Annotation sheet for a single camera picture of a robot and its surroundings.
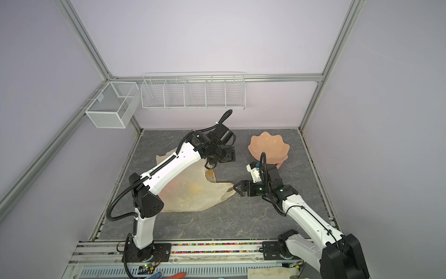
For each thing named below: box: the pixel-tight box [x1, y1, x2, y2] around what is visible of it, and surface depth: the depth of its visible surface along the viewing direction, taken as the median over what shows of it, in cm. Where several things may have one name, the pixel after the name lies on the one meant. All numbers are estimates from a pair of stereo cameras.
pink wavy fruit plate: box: [247, 131, 290, 165], surface depth 112 cm
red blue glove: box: [144, 270, 187, 279], surface depth 70 cm
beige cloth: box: [247, 266, 301, 279], surface depth 70 cm
